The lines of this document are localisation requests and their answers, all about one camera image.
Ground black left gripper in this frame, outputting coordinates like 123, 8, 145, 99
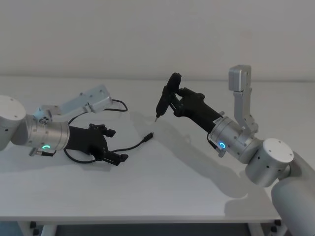
64, 123, 129, 167

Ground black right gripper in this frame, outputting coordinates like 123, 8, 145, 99
169, 88, 222, 135

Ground black electric screwdriver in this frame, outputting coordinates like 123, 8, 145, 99
155, 72, 183, 123

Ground white table leg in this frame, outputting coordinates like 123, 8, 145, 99
19, 216, 59, 236
247, 218, 283, 236

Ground black cable with plug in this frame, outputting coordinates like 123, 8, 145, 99
50, 132, 155, 164

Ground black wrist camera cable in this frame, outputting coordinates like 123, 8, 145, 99
67, 98, 128, 127

